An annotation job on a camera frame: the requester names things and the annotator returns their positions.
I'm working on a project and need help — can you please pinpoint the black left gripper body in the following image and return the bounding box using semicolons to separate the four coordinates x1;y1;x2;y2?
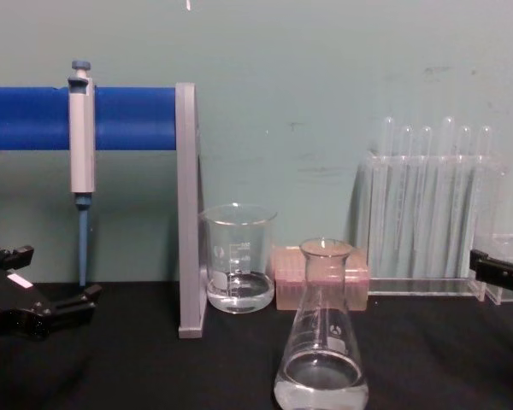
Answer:
0;255;49;343

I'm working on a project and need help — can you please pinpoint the glass beaker with water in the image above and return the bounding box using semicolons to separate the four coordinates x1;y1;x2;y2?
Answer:
198;203;280;315

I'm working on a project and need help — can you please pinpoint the clear glass test tube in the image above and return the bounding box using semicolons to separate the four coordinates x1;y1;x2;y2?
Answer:
388;125;415;277
451;125;475;277
410;125;434;277
431;115;456;277
369;116;397;274

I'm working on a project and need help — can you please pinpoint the black table cloth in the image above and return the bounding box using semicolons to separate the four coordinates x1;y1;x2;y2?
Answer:
0;279;513;410

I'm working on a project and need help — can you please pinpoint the clear acrylic test tube rack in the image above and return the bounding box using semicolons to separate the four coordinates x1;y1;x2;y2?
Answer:
353;149;504;302

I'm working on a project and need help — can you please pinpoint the glass conical flask with water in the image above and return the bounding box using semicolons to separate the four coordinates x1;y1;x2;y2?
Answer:
273;237;370;410

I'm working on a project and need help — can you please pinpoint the grey pipette stand upright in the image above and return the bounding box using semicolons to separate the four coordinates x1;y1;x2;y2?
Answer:
174;81;209;340

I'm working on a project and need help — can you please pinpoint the pink pipette tip box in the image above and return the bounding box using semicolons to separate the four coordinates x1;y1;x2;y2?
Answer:
272;244;370;312

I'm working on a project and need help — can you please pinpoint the grey and blue pipette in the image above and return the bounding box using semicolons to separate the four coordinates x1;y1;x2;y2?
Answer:
67;60;97;287

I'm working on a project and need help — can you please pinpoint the blue pipette stand bar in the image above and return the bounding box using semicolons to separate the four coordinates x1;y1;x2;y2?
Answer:
0;85;178;152

